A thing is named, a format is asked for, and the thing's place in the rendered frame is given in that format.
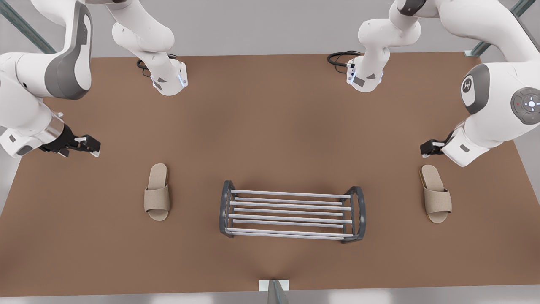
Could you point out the silver frame post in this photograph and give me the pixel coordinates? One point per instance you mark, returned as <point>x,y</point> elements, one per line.
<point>276,292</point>
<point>489,40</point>
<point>25,27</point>

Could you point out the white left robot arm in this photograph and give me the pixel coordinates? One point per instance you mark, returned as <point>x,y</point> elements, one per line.
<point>498,105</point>

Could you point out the grey metal shoe rack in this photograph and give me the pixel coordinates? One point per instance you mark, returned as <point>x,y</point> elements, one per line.
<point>291,213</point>

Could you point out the beige slipper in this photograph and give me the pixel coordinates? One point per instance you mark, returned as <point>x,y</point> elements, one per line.
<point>157,198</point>
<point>436,200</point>

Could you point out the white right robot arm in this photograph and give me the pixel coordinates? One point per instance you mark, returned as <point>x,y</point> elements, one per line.
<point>25,80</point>

